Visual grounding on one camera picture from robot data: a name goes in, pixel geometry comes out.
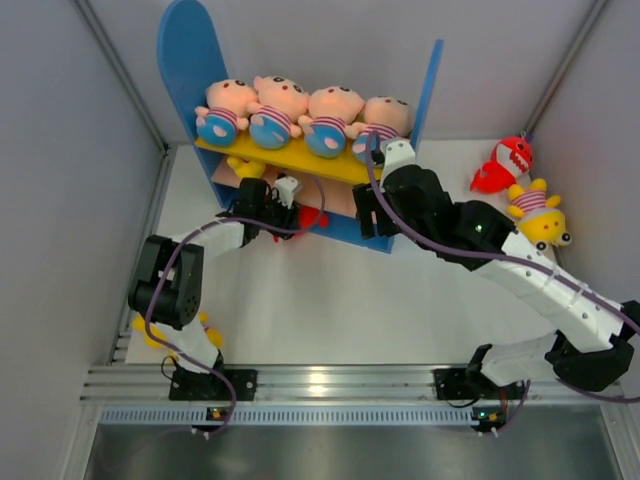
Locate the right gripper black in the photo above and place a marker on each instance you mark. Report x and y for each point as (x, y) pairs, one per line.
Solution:
(368, 203)

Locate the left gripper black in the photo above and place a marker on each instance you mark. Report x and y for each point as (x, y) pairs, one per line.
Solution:
(289, 217)

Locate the red shark plush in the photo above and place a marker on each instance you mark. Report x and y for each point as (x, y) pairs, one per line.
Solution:
(510, 159)
(307, 218)

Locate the boy doll black hair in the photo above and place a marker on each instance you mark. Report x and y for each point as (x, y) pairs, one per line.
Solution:
(274, 116)

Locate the boy doll striped shirt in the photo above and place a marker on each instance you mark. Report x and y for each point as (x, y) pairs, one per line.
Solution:
(329, 121)

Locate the yellow frog plush striped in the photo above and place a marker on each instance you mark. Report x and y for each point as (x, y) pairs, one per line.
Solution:
(538, 215)

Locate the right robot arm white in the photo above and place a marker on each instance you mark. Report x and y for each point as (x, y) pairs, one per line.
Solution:
(589, 346)

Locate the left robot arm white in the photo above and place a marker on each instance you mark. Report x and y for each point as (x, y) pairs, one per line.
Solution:
(166, 288)

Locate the yellow duck plush on shelf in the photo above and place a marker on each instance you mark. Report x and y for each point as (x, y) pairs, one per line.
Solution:
(244, 168)

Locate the boy doll far right shelf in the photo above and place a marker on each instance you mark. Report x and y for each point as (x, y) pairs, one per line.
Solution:
(388, 116)

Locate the boy doll shelf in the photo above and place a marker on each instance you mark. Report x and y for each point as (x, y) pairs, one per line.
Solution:
(388, 116)
(226, 113)

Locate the boy doll far left shelf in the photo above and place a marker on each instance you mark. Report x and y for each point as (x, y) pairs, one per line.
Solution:
(226, 113)

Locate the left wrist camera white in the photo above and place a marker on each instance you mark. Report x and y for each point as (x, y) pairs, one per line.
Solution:
(286, 188)

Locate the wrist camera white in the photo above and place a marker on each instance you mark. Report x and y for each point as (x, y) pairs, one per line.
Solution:
(286, 188)
(397, 153)

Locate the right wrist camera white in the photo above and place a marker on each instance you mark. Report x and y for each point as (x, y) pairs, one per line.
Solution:
(397, 153)

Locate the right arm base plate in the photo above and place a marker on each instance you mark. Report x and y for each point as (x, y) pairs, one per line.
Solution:
(462, 384)

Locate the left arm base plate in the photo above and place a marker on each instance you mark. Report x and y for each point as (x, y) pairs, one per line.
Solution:
(190, 386)

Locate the aluminium rail frame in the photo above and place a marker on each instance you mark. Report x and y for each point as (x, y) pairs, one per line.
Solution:
(312, 396)

